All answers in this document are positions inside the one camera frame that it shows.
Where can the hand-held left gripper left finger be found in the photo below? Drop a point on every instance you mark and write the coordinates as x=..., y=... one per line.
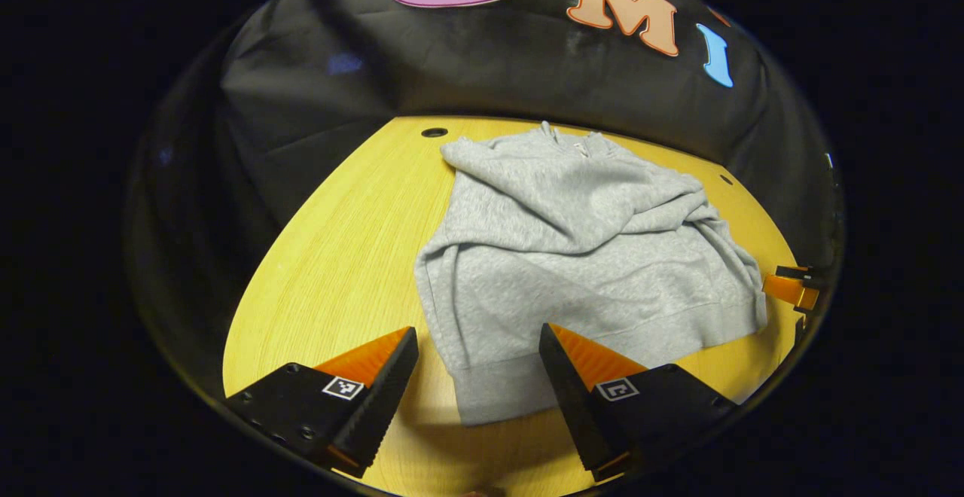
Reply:
x=384, y=407

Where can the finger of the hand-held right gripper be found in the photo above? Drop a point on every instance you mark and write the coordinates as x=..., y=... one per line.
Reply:
x=787, y=290

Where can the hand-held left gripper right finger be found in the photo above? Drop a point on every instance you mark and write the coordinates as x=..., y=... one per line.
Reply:
x=576, y=407

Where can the grey zip-neck sweatshirt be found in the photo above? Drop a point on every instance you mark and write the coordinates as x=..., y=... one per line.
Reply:
x=587, y=241

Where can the black backdrop cloth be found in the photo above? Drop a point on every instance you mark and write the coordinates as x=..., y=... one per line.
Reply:
x=452, y=60

